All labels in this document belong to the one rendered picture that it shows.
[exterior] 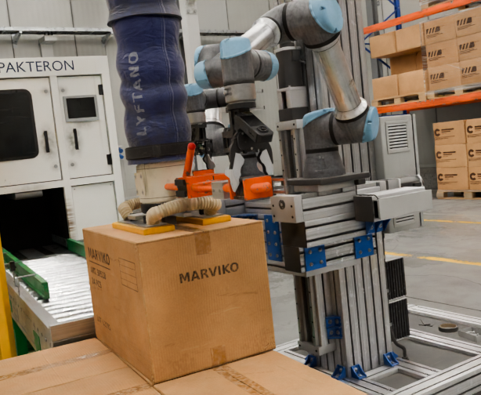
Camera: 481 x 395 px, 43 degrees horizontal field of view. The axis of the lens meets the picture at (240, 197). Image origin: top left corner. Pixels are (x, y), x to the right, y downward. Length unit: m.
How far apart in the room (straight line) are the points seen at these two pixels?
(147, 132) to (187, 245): 0.39
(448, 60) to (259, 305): 8.52
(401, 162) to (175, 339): 1.26
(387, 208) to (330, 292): 0.51
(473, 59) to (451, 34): 0.55
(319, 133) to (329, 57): 0.31
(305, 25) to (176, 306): 0.90
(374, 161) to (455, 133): 7.66
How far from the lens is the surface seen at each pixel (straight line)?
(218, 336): 1.85
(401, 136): 2.59
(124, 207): 2.12
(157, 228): 1.85
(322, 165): 2.14
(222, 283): 1.82
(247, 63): 1.48
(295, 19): 1.90
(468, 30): 9.97
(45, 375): 2.05
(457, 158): 10.18
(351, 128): 2.08
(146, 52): 1.96
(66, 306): 2.95
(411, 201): 2.23
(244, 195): 1.46
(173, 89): 1.96
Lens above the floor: 1.17
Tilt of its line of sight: 5 degrees down
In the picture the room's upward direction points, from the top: 6 degrees counter-clockwise
